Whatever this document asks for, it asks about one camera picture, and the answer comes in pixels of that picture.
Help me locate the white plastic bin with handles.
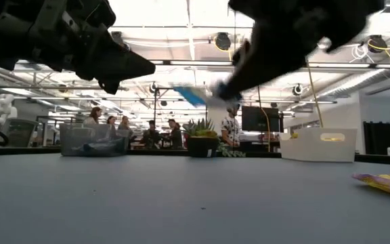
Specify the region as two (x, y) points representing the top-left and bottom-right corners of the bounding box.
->
(278, 127), (358, 163)

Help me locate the potted succulent plant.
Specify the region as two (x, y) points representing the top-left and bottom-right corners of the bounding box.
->
(181, 117), (246, 159)

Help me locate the dark cabinet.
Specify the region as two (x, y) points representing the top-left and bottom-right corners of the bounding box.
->
(362, 121), (390, 155)

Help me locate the black ceiling cord reel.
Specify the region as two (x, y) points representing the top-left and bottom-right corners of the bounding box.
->
(213, 31), (233, 52)
(367, 33), (389, 54)

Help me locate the black monitor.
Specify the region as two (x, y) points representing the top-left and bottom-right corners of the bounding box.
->
(241, 105), (281, 133)

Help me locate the black frame stand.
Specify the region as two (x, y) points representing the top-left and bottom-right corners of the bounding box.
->
(152, 85), (209, 131)

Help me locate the person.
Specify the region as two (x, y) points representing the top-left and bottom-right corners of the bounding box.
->
(166, 118), (184, 149)
(106, 115), (118, 136)
(83, 106), (104, 125)
(140, 119), (162, 149)
(117, 115), (132, 131)
(220, 103), (242, 148)

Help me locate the dark translucent plastic bin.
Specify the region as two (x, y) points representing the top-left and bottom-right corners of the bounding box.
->
(58, 122), (131, 158)

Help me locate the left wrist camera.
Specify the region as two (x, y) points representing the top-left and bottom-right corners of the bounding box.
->
(72, 0), (117, 32)

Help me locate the yellow Sour Patch candy bag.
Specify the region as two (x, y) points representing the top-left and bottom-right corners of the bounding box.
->
(351, 172), (390, 197)

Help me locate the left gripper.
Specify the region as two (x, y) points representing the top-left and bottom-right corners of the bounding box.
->
(28, 0), (156, 96)

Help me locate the yellow hanging cable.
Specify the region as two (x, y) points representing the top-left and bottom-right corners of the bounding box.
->
(305, 59), (325, 129)

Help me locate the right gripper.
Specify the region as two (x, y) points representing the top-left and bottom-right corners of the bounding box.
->
(214, 0), (332, 102)

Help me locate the grey green chair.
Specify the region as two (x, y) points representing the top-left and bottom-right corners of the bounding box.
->
(0, 117), (39, 148)

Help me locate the white robot figure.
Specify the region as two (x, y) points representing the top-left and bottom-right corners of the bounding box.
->
(0, 94), (18, 128)

